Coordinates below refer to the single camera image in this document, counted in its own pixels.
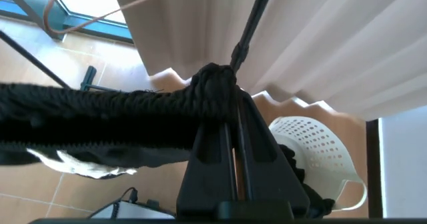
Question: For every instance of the white laundry basket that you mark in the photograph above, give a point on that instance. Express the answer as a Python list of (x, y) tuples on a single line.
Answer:
[(330, 144)]

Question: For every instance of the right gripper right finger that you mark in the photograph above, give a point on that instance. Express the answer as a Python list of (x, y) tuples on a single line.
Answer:
[(273, 184)]

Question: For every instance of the pink clothes hanger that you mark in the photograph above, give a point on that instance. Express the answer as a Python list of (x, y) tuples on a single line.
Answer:
[(48, 27)]

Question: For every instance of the black t-shirt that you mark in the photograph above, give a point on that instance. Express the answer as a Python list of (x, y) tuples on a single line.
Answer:
[(313, 194)]

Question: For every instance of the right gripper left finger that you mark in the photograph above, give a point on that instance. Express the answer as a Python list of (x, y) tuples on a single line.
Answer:
[(203, 184)]

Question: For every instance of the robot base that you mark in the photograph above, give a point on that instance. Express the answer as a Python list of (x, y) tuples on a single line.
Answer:
[(140, 212)]

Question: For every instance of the window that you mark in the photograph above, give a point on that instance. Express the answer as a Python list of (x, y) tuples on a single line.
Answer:
[(93, 0)]

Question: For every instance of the beige curtain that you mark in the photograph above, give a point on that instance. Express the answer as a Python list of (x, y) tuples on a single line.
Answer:
[(300, 34)]

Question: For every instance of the black clothes rack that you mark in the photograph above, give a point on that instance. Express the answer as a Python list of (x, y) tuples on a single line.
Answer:
[(251, 17)]

